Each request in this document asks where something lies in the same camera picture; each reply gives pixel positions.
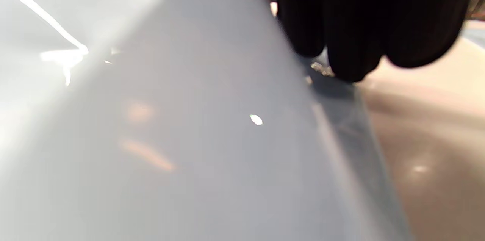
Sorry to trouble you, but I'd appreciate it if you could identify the wrinkled blue plastic snap folder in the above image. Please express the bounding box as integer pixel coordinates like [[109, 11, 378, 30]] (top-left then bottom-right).
[[0, 0, 415, 241]]

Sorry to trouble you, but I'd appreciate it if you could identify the person's right hand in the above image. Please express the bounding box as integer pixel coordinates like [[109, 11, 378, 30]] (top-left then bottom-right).
[[265, 0, 472, 83]]

